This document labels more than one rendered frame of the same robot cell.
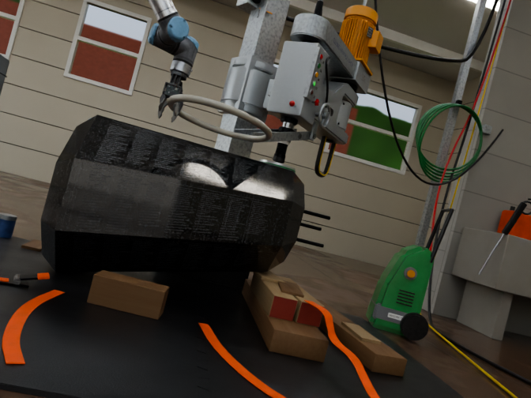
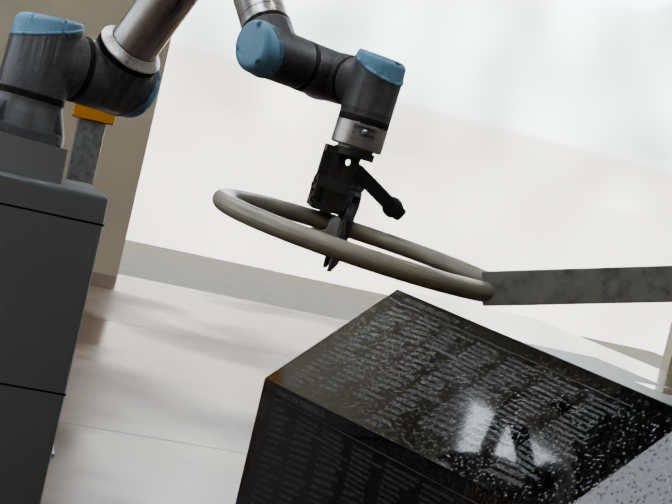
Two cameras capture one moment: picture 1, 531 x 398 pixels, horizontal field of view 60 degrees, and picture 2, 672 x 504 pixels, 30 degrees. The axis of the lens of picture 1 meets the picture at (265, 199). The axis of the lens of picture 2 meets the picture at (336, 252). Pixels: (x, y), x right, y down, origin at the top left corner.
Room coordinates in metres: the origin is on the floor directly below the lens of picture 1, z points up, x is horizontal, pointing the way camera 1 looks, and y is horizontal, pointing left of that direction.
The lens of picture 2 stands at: (1.79, -1.65, 0.99)
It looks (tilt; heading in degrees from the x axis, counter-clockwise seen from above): 3 degrees down; 84
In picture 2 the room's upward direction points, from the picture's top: 13 degrees clockwise
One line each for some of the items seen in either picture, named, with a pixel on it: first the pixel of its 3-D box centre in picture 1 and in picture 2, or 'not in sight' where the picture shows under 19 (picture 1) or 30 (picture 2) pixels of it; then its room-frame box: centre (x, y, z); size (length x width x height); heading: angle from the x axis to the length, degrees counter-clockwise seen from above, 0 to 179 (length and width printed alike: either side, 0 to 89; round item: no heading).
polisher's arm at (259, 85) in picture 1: (274, 98); not in sight; (3.25, 0.12, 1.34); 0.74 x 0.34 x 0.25; 84
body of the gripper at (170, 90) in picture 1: (175, 86); (340, 182); (2.02, 0.51, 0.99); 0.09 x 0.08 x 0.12; 2
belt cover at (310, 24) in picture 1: (331, 60); not in sight; (2.93, -0.18, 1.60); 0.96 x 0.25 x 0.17; 152
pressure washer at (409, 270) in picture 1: (408, 266); not in sight; (3.04, -1.04, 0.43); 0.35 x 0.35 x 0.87; 84
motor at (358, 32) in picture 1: (357, 39); not in sight; (3.20, -0.34, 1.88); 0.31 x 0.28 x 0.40; 62
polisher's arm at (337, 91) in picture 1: (322, 109); not in sight; (2.96, -0.21, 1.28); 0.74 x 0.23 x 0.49; 152
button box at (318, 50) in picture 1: (314, 74); not in sight; (2.51, -0.08, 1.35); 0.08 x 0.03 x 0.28; 152
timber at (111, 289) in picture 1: (129, 294); not in sight; (1.93, 0.45, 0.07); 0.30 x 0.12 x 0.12; 93
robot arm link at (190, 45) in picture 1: (186, 51); (372, 89); (2.03, 0.51, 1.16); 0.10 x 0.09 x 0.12; 124
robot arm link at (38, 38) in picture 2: not in sight; (44, 55); (1.39, 1.16, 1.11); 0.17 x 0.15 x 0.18; 34
